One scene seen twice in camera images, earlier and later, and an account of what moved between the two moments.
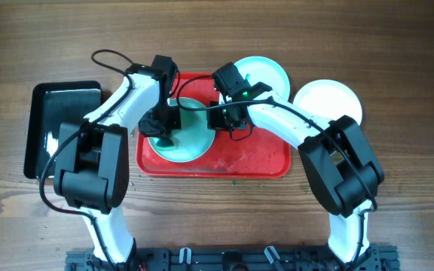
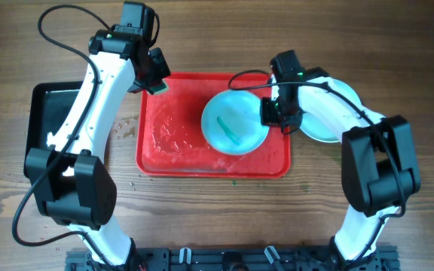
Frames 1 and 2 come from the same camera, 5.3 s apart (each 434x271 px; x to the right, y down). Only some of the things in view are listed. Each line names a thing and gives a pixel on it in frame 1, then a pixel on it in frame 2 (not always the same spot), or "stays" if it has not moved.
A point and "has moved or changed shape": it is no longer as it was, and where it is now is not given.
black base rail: [379, 257] stays
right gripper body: [222, 120] to [279, 114]
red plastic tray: [255, 155] stays
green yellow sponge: [164, 141] has moved or changed shape
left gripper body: [159, 120] to [149, 72]
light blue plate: [193, 139] to [325, 114]
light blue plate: [264, 69] to [231, 123]
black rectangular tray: [56, 110] stays
